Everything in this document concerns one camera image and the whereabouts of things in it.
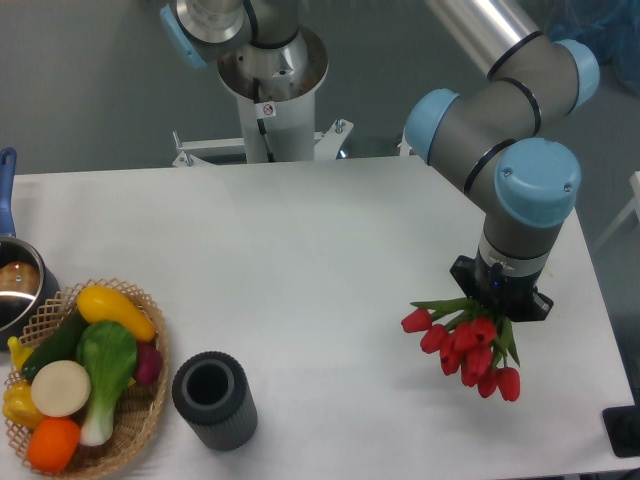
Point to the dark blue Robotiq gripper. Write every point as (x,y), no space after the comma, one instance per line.
(517,297)

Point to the beige round disc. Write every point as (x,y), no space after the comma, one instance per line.
(60,388)

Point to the blue plastic bag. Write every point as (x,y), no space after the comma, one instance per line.
(610,29)

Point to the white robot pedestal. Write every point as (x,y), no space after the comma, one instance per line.
(275,94)

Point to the green cucumber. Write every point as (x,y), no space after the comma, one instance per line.
(60,345)

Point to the white furniture frame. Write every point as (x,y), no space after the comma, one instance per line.
(630,209)

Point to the dark grey ribbed vase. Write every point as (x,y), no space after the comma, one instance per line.
(212,394)

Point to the woven wicker basket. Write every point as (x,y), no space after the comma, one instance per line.
(137,412)

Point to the orange fruit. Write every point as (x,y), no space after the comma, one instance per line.
(53,444)

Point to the blue handled saucepan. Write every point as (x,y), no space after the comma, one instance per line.
(26,281)

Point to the black device at edge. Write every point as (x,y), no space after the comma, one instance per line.
(622,427)

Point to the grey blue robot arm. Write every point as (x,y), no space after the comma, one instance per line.
(487,146)

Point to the purple red radish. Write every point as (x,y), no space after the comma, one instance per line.
(149,364)

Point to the green bok choy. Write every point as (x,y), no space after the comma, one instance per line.
(108,353)

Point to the yellow banana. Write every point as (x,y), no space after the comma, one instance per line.
(19,353)

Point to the yellow bell pepper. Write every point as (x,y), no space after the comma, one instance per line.
(19,406)

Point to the red tulip bouquet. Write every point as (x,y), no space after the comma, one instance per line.
(472,340)

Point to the yellow squash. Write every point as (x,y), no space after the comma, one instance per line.
(97,303)

